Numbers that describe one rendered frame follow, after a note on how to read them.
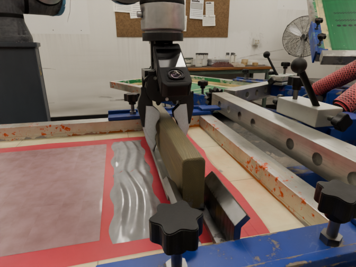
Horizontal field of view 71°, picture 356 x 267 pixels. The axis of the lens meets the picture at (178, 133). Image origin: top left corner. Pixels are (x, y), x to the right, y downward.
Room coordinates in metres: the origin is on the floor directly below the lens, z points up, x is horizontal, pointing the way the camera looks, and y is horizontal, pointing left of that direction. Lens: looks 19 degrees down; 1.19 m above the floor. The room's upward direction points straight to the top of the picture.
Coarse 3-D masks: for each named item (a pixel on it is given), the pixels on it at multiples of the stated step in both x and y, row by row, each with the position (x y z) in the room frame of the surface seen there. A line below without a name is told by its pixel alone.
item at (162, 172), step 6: (150, 150) 0.47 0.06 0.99; (156, 150) 0.45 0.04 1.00; (156, 156) 0.42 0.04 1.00; (156, 162) 0.40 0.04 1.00; (162, 162) 0.40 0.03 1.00; (162, 168) 0.37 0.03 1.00; (162, 174) 0.35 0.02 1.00; (168, 174) 0.35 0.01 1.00; (162, 180) 0.34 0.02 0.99; (168, 198) 0.30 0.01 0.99
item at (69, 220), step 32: (0, 192) 0.37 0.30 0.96; (32, 192) 0.37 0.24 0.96; (64, 192) 0.37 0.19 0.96; (96, 192) 0.37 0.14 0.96; (160, 192) 0.37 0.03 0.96; (0, 224) 0.29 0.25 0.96; (32, 224) 0.29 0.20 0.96; (64, 224) 0.29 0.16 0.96; (96, 224) 0.29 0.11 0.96; (256, 224) 0.29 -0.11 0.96; (0, 256) 0.23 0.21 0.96; (32, 256) 0.23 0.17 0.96; (64, 256) 0.23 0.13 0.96; (96, 256) 0.23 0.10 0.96
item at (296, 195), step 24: (72, 120) 0.68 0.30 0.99; (96, 120) 0.68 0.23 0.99; (120, 120) 0.68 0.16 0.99; (192, 120) 0.73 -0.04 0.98; (216, 120) 0.68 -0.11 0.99; (240, 144) 0.50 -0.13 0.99; (264, 168) 0.39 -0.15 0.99; (288, 192) 0.32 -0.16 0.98; (312, 192) 0.31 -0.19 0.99; (312, 216) 0.27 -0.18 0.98
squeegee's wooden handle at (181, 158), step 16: (160, 112) 0.49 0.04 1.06; (160, 128) 0.43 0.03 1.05; (176, 128) 0.39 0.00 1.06; (160, 144) 0.43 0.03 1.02; (176, 144) 0.32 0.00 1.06; (192, 144) 0.32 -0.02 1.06; (176, 160) 0.30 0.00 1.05; (192, 160) 0.28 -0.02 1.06; (176, 176) 0.30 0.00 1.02; (192, 176) 0.27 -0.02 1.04; (192, 192) 0.27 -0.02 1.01
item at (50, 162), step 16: (48, 144) 0.58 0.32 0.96; (64, 144) 0.58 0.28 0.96; (80, 144) 0.58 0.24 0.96; (96, 144) 0.58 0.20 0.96; (144, 144) 0.58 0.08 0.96; (0, 160) 0.49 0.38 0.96; (16, 160) 0.49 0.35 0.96; (32, 160) 0.49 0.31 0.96; (48, 160) 0.49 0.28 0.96; (64, 160) 0.49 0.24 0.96; (80, 160) 0.49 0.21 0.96; (96, 160) 0.49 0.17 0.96; (208, 160) 0.49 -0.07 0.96; (0, 176) 0.42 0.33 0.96; (16, 176) 0.42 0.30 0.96; (32, 176) 0.42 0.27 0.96; (48, 176) 0.42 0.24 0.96; (64, 176) 0.42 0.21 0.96; (80, 176) 0.42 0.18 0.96; (96, 176) 0.42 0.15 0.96
